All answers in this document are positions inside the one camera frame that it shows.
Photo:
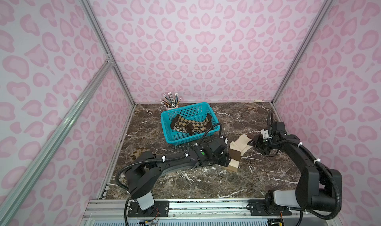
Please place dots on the pink cup of pencils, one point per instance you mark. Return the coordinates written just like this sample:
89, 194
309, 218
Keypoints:
170, 100

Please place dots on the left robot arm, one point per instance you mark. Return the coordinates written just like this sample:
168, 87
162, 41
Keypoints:
139, 177

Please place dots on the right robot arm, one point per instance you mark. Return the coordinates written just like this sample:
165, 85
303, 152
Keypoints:
319, 189

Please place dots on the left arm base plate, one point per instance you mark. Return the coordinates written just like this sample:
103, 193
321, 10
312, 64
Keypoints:
161, 207

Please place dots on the dark brown argyle sock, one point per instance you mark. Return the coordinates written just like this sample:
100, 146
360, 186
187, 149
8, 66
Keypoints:
183, 125

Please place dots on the teal plastic basket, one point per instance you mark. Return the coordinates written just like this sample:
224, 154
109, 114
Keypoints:
195, 112

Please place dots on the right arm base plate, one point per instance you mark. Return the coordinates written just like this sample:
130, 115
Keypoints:
260, 207

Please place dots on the cream brown striped sock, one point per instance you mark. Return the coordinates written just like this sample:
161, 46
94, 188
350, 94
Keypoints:
239, 147

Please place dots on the light brown argyle sock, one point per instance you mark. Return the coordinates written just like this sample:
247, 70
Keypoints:
195, 127

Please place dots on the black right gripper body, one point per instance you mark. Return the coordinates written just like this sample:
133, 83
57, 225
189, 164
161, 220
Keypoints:
261, 142

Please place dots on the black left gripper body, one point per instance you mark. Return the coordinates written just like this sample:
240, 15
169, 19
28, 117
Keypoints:
224, 156

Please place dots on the aluminium mounting rail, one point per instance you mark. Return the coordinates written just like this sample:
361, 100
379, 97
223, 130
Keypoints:
196, 212

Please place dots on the cream brown sock with label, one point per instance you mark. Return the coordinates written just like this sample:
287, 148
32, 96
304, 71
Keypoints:
233, 166

